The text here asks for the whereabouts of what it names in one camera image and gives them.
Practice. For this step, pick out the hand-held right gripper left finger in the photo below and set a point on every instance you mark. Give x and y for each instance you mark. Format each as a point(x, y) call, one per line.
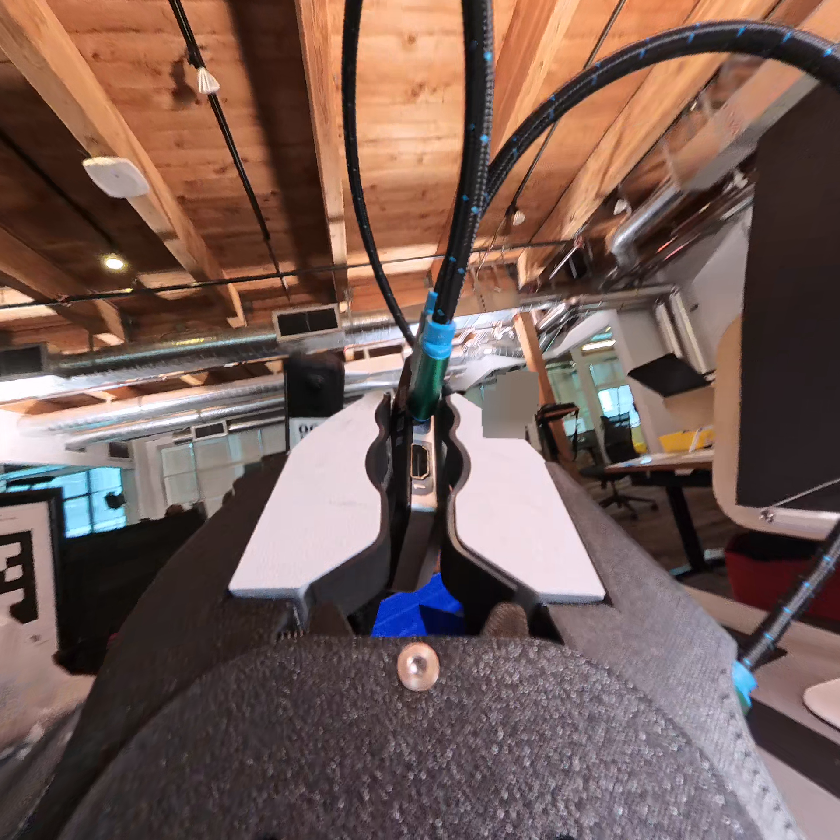
point(315, 512)

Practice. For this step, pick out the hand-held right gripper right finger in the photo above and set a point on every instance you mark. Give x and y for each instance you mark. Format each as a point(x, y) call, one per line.
point(518, 518)

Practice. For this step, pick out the silver multiport hub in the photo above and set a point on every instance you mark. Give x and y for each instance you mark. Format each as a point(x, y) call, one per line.
point(423, 499)

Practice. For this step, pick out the blue storage bin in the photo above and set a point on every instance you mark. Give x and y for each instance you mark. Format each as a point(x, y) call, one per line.
point(407, 610)

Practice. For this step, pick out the metal air vent grille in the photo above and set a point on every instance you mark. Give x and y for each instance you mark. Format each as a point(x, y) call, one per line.
point(306, 321)

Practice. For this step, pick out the black standing desk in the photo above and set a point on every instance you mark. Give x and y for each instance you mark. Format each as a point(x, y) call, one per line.
point(558, 420)

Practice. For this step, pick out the black office chair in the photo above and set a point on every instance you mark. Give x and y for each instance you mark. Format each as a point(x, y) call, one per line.
point(620, 439)

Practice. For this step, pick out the wooden desk black legs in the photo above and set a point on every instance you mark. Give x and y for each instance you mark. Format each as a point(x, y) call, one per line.
point(663, 463)

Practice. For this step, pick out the small yellow bin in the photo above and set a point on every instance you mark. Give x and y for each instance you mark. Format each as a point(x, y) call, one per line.
point(686, 439)

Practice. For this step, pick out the black panel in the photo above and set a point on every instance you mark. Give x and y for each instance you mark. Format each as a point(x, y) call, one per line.
point(131, 577)

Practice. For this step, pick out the red storage bin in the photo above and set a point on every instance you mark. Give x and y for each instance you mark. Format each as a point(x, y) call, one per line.
point(774, 577)

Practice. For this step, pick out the white ceiling access point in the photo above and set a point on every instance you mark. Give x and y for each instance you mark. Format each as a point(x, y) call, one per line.
point(117, 176)

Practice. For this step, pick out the black framed tag sign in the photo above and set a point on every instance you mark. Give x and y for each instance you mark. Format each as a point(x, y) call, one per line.
point(26, 558)

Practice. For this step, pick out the wooden post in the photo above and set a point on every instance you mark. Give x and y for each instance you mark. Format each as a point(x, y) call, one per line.
point(535, 367)

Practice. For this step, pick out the large silver air duct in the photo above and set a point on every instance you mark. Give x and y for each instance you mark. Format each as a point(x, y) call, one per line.
point(164, 351)

